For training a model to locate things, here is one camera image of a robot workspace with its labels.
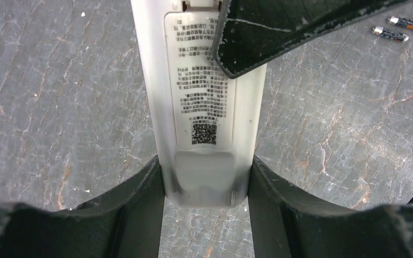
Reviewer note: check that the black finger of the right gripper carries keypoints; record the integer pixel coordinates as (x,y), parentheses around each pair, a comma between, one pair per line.
(252,33)

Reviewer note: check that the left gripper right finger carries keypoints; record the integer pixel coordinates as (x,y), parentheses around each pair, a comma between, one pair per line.
(287,221)

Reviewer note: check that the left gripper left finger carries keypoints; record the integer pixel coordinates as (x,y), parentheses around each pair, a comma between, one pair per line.
(125,221)

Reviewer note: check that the white remote control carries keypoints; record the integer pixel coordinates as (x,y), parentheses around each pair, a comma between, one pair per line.
(205,124)

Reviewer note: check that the AAA battery middle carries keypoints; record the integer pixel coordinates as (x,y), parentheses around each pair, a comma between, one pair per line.
(390,34)

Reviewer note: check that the aaa battery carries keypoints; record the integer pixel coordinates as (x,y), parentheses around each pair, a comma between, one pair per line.
(401,22)
(390,34)

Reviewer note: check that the AAA battery right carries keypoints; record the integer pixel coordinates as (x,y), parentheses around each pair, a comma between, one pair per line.
(401,22)

